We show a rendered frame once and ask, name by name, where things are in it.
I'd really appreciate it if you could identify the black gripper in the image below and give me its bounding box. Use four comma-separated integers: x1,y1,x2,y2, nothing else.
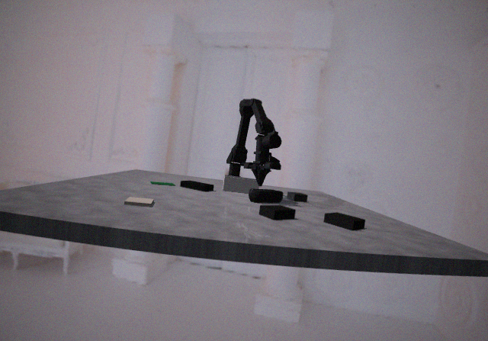
244,149,281,186

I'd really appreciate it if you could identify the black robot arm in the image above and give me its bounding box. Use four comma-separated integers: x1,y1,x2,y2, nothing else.
226,98,281,177

